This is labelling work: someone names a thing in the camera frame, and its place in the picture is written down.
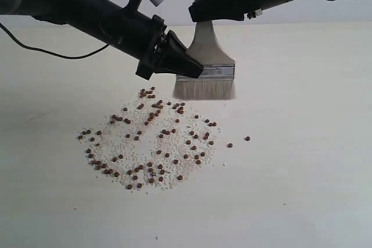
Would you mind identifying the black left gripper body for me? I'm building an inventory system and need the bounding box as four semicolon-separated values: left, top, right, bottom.
135;15;166;80

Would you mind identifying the wooden paint brush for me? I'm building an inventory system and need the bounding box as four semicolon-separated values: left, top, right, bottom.
173;0;235;100

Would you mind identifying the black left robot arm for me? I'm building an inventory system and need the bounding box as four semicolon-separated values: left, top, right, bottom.
1;0;203;80

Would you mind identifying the brown beans and grain pile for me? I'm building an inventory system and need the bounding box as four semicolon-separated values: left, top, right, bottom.
76;86;252;193

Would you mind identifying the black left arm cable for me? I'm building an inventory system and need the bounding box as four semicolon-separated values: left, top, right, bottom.
0;0;134;59

